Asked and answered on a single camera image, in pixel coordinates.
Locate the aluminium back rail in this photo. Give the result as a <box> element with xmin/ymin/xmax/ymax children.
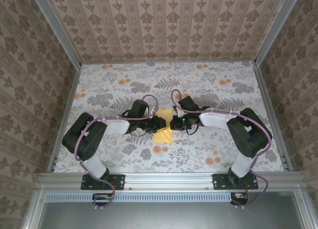
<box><xmin>80</xmin><ymin>60</ymin><xmax>256</xmax><ymax>65</ymax></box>

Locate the aluminium frame post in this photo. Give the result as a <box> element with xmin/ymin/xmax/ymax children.
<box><xmin>253</xmin><ymin>0</ymin><xmax>303</xmax><ymax>66</ymax></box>
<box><xmin>28</xmin><ymin>0</ymin><xmax>82</xmax><ymax>68</ymax></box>
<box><xmin>297</xmin><ymin>190</ymin><xmax>314</xmax><ymax>229</ymax></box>
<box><xmin>22</xmin><ymin>189</ymin><xmax>48</xmax><ymax>229</ymax></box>

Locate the slotted grey cable duct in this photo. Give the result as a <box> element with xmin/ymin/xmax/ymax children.
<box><xmin>46</xmin><ymin>192</ymin><xmax>250</xmax><ymax>202</ymax></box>

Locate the yellow paper sheet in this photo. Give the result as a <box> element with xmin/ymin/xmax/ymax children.
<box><xmin>153</xmin><ymin>109</ymin><xmax>174</xmax><ymax>144</ymax></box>

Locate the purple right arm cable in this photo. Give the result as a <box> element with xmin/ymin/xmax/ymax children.
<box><xmin>171</xmin><ymin>89</ymin><xmax>273</xmax><ymax>210</ymax></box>

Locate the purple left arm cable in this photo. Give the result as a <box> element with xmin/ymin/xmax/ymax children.
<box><xmin>74</xmin><ymin>94</ymin><xmax>159</xmax><ymax>211</ymax></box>

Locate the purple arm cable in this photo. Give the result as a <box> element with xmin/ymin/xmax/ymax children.
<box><xmin>171</xmin><ymin>89</ymin><xmax>273</xmax><ymax>210</ymax></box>
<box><xmin>74</xmin><ymin>94</ymin><xmax>159</xmax><ymax>211</ymax></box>

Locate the aluminium side rail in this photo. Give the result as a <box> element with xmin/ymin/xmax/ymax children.
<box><xmin>47</xmin><ymin>64</ymin><xmax>82</xmax><ymax>172</ymax></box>
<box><xmin>253</xmin><ymin>62</ymin><xmax>294</xmax><ymax>171</ymax></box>

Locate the aluminium front rail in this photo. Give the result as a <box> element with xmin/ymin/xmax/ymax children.
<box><xmin>37</xmin><ymin>171</ymin><xmax>306</xmax><ymax>191</ymax></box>

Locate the steel sheet panel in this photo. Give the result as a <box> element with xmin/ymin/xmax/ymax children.
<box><xmin>37</xmin><ymin>201</ymin><xmax>308</xmax><ymax>229</ymax></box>

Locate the small black controller board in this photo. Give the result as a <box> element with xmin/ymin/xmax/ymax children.
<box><xmin>230</xmin><ymin>192</ymin><xmax>249</xmax><ymax>205</ymax></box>
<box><xmin>92</xmin><ymin>193</ymin><xmax>113</xmax><ymax>206</ymax></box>

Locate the floral patterned table cover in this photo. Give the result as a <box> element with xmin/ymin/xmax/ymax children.
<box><xmin>53</xmin><ymin>61</ymin><xmax>286</xmax><ymax>172</ymax></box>

